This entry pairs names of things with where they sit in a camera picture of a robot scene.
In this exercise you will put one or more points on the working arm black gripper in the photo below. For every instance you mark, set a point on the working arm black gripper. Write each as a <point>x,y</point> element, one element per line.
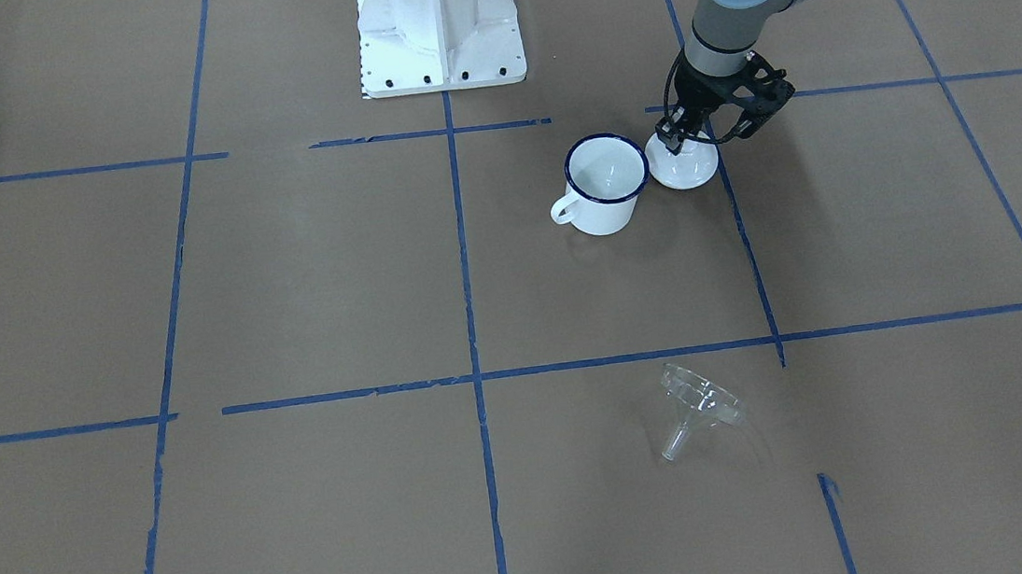
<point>695,97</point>

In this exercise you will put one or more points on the white mug lid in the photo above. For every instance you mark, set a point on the white mug lid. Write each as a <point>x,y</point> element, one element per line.
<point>694,165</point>

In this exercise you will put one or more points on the white enamel mug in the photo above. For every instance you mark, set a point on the white enamel mug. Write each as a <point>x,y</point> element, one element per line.
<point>604,174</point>

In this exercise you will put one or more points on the working arm black camera mount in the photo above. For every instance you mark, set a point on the working arm black camera mount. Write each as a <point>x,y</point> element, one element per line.
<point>759,91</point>

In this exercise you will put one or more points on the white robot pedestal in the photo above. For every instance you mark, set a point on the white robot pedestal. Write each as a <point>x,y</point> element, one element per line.
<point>409,47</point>

